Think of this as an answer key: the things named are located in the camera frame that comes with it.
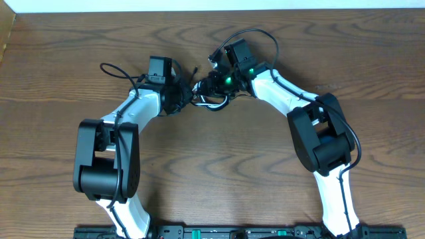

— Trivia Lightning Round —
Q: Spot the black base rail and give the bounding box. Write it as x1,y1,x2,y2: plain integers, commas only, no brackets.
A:
72,224,408,239

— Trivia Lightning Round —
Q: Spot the camera black cable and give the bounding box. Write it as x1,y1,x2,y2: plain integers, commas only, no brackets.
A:
99,62,149,239
212,28,363,239

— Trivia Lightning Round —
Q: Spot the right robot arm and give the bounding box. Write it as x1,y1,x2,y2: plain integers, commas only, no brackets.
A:
194,39,361,238

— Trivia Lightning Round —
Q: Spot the left camera black cable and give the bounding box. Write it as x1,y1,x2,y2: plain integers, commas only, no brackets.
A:
99,62,149,239

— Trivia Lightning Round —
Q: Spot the right camera black cable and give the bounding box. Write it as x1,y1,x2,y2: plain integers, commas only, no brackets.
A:
212,28,363,239

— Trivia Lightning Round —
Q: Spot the white cable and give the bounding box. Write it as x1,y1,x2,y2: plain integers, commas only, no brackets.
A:
193,81,230,110

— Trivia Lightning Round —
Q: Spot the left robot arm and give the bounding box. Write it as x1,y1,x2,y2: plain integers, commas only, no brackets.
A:
73,56,192,238

